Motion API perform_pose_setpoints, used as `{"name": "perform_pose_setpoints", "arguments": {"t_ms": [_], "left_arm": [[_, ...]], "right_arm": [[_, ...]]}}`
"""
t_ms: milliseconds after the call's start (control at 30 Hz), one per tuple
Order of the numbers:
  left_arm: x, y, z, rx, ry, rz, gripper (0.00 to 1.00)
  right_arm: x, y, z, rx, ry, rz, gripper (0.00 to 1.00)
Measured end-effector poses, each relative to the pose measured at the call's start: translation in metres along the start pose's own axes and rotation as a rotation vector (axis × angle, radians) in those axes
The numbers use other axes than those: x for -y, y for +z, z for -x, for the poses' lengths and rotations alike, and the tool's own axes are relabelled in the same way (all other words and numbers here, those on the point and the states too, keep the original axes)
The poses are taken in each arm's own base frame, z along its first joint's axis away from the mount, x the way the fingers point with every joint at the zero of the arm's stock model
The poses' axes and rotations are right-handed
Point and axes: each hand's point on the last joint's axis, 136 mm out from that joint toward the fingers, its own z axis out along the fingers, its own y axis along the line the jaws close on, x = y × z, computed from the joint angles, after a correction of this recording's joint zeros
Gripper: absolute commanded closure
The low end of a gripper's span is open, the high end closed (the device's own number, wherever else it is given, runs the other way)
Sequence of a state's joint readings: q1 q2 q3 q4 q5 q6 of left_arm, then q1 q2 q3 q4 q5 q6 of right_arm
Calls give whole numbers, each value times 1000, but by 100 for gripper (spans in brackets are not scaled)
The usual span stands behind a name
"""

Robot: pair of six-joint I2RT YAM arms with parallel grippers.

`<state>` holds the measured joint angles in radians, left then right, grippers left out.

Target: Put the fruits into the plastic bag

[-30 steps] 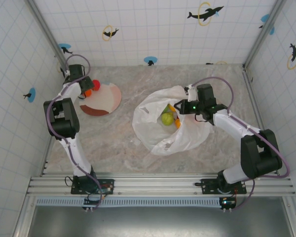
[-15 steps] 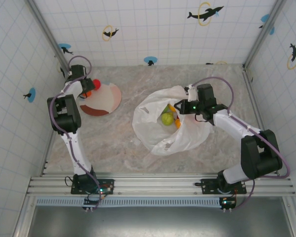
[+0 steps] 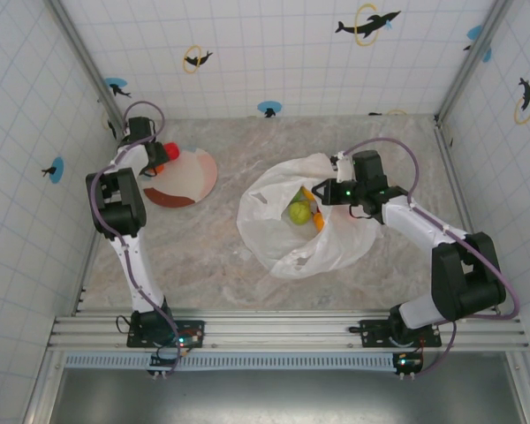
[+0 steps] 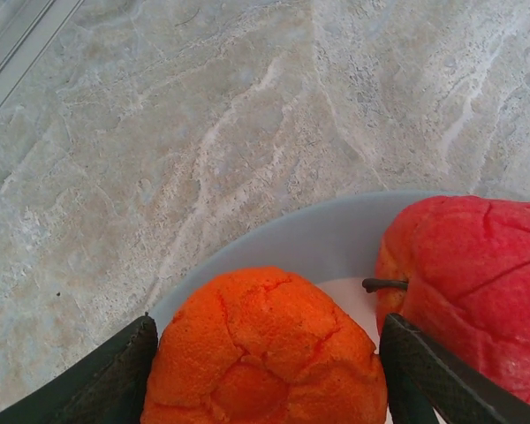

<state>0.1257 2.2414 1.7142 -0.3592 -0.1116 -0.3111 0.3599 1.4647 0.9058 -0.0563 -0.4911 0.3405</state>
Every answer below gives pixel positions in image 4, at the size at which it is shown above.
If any red pear with stem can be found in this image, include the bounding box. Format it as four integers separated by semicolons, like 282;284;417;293
361;194;530;407

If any round pale plate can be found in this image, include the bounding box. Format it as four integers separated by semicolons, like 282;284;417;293
148;189;530;416

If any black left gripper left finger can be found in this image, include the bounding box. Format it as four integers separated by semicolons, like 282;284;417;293
0;313;160;424

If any red-orange tangerine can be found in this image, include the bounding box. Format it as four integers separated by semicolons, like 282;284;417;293
139;265;390;424

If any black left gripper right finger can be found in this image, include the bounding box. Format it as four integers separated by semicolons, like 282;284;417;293
378;311;530;424

